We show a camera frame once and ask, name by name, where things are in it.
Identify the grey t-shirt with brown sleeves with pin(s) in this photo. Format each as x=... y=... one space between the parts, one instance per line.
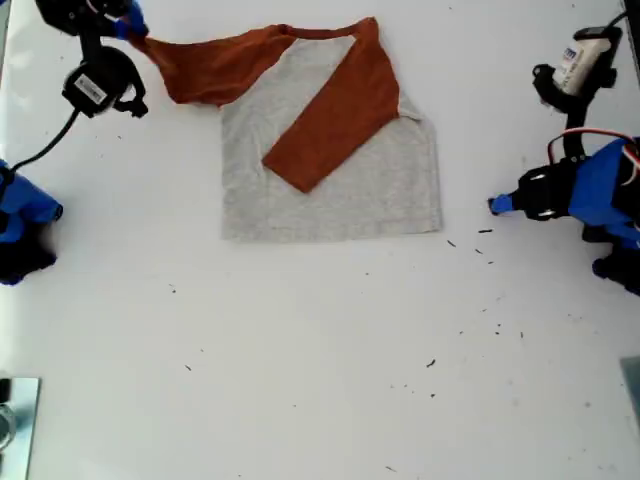
x=330 y=200

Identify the black clamp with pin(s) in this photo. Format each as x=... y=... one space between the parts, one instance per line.
x=4 y=390

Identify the shiny steel plate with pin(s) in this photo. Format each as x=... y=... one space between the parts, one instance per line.
x=22 y=430

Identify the arm camera stalk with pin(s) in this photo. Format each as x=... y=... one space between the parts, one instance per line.
x=575 y=135
x=92 y=42

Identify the arm camera box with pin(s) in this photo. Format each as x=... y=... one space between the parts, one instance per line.
x=580 y=60
x=87 y=92

